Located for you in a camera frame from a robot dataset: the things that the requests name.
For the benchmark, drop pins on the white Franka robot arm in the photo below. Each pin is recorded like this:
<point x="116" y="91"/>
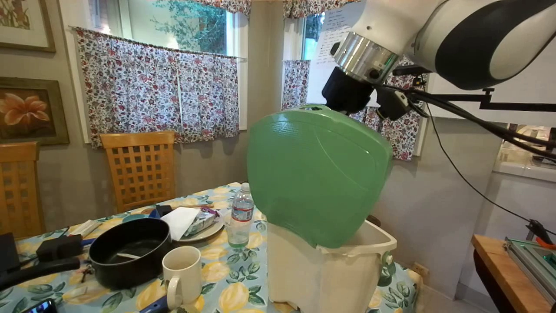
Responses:
<point x="462" y="35"/>

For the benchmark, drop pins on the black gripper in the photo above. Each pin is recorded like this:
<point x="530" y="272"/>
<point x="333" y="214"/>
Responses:
<point x="347" y="89"/>

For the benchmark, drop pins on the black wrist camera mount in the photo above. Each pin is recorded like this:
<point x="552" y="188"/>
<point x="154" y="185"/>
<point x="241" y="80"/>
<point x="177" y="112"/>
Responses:
<point x="392" y="101"/>

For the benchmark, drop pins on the metal robot mounting plate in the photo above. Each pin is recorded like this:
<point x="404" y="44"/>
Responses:
<point x="531" y="261"/>

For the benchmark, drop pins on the floral print curtain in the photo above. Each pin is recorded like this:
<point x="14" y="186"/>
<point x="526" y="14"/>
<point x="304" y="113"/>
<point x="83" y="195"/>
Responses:
<point x="156" y="87"/>
<point x="404" y="136"/>

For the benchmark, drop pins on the white round plate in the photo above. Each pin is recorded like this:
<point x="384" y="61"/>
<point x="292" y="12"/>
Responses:
<point x="206" y="233"/>

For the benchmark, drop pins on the dark teal pouch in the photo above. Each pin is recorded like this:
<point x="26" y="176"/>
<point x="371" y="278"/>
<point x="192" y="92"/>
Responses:
<point x="158" y="211"/>

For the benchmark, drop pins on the white ceramic mug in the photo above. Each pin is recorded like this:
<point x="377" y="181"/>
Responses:
<point x="182" y="275"/>

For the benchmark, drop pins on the clear plastic water bottle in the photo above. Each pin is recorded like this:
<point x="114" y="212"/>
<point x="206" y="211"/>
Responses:
<point x="239" y="218"/>

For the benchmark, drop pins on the silver foil food packet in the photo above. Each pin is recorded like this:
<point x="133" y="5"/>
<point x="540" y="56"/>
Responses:
<point x="201" y="221"/>

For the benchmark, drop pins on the small black box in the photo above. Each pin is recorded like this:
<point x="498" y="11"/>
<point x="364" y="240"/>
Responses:
<point x="57" y="247"/>

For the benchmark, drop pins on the dark blue flat object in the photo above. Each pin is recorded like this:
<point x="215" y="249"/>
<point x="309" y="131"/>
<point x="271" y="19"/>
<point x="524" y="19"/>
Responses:
<point x="153" y="306"/>

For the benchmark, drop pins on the black metal boom bar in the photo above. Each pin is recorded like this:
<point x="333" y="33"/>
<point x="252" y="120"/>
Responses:
<point x="514" y="106"/>

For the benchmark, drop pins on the framed light picture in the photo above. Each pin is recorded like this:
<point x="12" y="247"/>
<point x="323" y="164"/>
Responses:
<point x="22" y="23"/>

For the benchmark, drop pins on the floral print valance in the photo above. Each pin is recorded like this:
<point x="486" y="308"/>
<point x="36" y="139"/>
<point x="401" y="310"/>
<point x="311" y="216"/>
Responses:
<point x="314" y="5"/>
<point x="225" y="4"/>

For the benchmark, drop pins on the black frying pan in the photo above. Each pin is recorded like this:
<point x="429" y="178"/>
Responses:
<point x="130" y="254"/>

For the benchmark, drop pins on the white paper napkin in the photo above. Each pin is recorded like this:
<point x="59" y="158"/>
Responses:
<point x="177" y="219"/>

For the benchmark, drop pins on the framed flower picture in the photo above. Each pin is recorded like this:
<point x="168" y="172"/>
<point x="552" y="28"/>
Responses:
<point x="31" y="110"/>

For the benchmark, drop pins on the white trash can green lid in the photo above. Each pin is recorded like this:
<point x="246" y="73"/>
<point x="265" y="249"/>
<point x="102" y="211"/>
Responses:
<point x="318" y="174"/>

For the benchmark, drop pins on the wooden dining chair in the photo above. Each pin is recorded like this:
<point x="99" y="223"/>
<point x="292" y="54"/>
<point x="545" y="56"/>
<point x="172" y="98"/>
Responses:
<point x="19" y="185"/>
<point x="139" y="167"/>

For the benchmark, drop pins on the white paper stack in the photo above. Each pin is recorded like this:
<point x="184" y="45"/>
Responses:
<point x="83" y="226"/>

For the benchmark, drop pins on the black smartphone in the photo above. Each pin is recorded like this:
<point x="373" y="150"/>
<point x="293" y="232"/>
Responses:
<point x="40" y="306"/>

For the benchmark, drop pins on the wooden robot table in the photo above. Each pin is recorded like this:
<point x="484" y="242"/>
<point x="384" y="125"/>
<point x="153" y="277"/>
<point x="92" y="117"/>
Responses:
<point x="503" y="278"/>

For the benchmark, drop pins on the red black clamp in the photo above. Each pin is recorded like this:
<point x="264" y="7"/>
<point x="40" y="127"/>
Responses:
<point x="538" y="232"/>

